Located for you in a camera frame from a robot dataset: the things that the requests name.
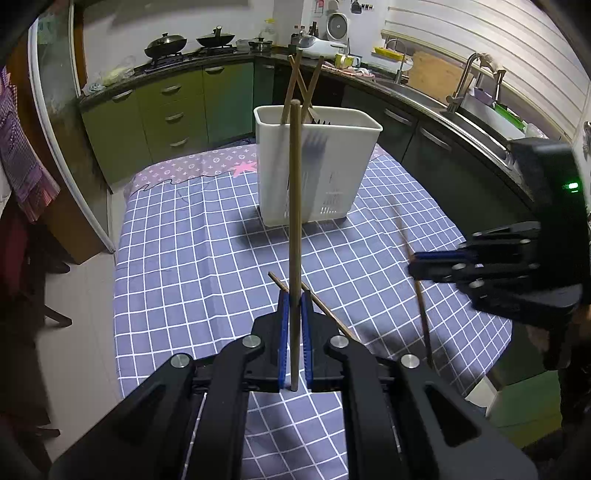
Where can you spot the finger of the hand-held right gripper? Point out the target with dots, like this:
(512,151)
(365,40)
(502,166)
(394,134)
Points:
(508,295)
(438,258)

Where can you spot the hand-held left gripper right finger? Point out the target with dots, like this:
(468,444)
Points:
(308,341)

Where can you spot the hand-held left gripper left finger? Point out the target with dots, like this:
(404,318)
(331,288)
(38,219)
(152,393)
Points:
(284,341)

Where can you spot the long wooden chopstick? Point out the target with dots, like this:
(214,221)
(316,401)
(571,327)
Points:
(292,83)
(295,230)
(332,318)
(302,87)
(314,83)
(422,318)

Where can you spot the white plastic utensil holder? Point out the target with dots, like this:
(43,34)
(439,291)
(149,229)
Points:
(351,161)

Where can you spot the black plastic fork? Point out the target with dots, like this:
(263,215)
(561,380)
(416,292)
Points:
(323,122)

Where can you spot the plastic bag of food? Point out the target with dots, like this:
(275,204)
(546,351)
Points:
(535,130)

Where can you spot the green plastic container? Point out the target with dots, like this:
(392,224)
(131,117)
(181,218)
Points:
(510,115)

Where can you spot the steel double sink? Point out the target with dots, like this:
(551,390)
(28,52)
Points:
(480,127)

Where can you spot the dark stone countertop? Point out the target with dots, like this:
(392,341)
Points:
(461,124)

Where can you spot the purple plastic container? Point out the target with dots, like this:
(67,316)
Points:
(483,94)

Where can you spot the thin filter tap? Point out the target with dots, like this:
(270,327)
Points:
(498,83)

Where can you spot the blue checked tablecloth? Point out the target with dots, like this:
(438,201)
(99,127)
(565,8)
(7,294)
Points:
(184,277)

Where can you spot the tall steel faucet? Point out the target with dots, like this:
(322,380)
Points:
(461,83)

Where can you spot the striped window blind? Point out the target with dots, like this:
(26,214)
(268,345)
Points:
(508,55)

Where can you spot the wooden cutting board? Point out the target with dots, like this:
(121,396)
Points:
(436,71)

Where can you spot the small steel faucet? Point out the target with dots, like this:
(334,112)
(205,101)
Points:
(400,64)

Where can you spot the purple patterned cloth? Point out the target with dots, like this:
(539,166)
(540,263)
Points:
(194,166)

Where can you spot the pink rag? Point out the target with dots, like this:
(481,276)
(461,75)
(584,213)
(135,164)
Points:
(362,71)

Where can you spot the yellow dish tray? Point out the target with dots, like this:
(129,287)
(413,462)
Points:
(390,53)

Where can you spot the white enamel mug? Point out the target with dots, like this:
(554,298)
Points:
(355,61)

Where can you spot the yellow mug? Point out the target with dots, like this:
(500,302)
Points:
(341,60)

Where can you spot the white rice cooker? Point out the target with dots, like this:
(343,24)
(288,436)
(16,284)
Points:
(323,45)

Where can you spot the dark sauce bottle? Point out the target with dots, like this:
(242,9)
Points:
(315,30)

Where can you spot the black hanging spatula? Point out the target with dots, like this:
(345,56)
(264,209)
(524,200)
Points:
(356,5)

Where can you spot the small steel pot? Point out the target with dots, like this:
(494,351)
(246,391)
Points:
(261,45)

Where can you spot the dark red chair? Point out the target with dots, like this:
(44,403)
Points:
(18,258)

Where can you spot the red hanging tool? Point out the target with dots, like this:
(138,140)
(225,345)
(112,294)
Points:
(318,6)

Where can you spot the large oil bottle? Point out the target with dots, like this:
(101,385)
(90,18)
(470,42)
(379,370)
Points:
(268,31)

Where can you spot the gas stove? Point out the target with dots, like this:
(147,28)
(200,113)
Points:
(194,57)

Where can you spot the sliding glass door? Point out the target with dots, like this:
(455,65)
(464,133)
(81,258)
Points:
(60,138)

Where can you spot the black wok with knob lid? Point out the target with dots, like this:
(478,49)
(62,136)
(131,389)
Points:
(214,39)

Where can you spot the clear plastic bag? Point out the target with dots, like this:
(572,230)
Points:
(115,74)

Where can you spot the black wok with round lid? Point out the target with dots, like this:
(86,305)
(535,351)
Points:
(165,45)

